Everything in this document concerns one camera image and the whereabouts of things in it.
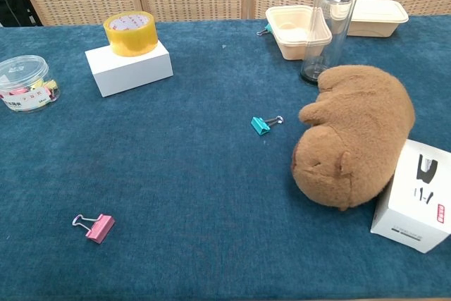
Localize clear glass jar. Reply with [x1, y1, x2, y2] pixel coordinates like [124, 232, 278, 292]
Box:
[299, 0, 359, 86]

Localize lidded beige food container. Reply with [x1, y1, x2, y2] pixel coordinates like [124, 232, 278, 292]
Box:
[330, 0, 409, 38]

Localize open beige food container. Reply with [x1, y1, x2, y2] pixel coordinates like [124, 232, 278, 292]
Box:
[265, 5, 333, 61]

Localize brown capybara plush toy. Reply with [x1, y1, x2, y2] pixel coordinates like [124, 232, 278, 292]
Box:
[291, 65, 416, 212]

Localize white stapler box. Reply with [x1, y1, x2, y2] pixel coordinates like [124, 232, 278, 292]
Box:
[370, 138, 451, 254]

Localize yellow packing tape roll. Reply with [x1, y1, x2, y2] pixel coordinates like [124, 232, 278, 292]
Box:
[104, 11, 159, 58]

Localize plain white box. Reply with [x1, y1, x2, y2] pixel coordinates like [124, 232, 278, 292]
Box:
[85, 40, 174, 98]

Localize blue carpet table cover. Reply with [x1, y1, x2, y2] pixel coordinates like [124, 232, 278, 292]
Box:
[0, 14, 451, 301]

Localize clear jar of binder clips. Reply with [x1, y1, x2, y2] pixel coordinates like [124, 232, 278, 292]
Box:
[0, 54, 61, 114]

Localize pink binder clip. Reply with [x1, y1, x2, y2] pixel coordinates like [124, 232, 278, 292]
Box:
[72, 213, 116, 244]

